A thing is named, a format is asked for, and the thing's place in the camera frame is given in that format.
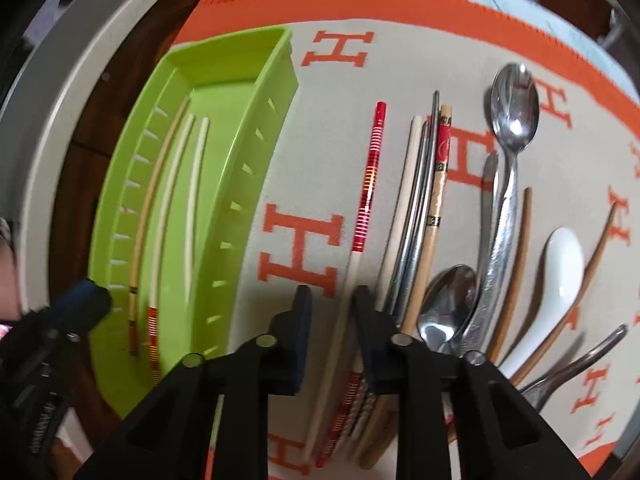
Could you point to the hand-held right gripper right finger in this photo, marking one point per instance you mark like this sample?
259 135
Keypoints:
367 345

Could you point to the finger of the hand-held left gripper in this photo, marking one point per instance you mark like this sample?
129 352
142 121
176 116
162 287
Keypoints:
82 302

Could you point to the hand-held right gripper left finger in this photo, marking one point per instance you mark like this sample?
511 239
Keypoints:
302 340

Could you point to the small metal spoon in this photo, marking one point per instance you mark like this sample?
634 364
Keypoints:
447 300

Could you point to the bamboo chopstick with dark bands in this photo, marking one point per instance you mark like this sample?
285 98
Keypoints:
150 210

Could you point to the metal chopstick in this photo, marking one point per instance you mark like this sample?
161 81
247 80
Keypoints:
426 185
415 195

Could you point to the brown wooden chopstick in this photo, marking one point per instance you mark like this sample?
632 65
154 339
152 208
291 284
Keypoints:
522 240
595 255

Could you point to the decorated bamboo chopstick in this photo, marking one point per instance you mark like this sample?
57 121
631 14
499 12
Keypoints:
442 150

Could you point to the white ceramic spoon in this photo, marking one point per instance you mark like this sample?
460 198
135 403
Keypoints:
562 260

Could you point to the green plastic utensil tray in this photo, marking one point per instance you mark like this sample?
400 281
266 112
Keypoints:
220 110

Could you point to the large metal spoon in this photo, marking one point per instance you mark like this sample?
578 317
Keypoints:
515 105

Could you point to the orange beige printed blanket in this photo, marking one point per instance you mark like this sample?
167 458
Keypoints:
325 85

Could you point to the steel stove panel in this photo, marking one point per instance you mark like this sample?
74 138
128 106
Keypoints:
85 5

